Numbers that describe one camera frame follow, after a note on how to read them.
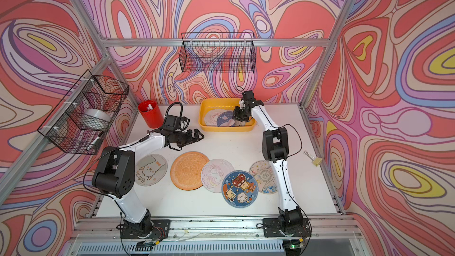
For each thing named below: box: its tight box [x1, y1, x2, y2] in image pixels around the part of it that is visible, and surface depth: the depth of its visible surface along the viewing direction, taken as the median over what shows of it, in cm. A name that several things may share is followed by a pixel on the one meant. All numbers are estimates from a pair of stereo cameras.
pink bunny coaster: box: [234, 119, 246, 127], surface depth 110 cm
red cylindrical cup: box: [138, 99, 165, 129], surface depth 105 cm
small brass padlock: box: [303, 150, 323, 168], surface depth 95 cm
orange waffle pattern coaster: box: [170, 151, 210, 191], surface depth 92 cm
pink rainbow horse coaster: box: [204, 108, 228, 127], surface depth 114 cm
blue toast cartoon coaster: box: [221, 170, 259, 208], surface depth 86 cm
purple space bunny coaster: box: [216, 111, 236, 127], surface depth 111 cm
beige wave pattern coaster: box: [248, 160, 278, 195], surface depth 90 cm
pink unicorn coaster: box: [200, 158, 235, 194], surface depth 90 cm
